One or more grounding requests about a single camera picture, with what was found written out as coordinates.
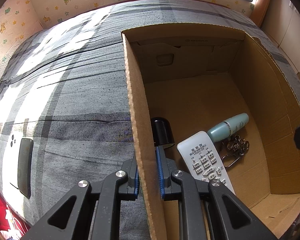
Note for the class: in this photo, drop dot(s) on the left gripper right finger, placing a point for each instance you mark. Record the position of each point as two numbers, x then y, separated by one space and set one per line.
169 190

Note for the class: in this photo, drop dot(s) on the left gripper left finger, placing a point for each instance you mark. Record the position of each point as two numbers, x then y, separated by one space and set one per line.
130 188

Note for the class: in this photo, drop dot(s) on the black glossy jar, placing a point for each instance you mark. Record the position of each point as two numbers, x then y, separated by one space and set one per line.
162 133

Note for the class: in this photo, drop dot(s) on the white remote control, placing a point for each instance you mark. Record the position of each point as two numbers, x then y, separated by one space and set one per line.
203 160

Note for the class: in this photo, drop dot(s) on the metal keychain with charms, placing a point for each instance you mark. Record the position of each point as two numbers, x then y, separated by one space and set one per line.
237 148

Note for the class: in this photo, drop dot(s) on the teal lotion bottle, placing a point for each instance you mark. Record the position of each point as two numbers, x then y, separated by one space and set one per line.
228 127

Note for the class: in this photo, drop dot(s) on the brown cardboard box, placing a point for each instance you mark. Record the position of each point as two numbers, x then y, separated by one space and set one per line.
195 76

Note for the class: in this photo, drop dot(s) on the grey plaid bed sheet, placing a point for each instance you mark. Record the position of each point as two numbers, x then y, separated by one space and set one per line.
66 89

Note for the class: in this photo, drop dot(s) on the black smartphone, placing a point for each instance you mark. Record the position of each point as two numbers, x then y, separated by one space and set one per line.
24 167

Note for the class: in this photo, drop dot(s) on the beige wardrobe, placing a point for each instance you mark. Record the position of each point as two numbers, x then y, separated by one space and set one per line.
282 25

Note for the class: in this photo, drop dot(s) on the red blanket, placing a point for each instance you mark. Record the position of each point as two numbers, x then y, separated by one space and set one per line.
12 226

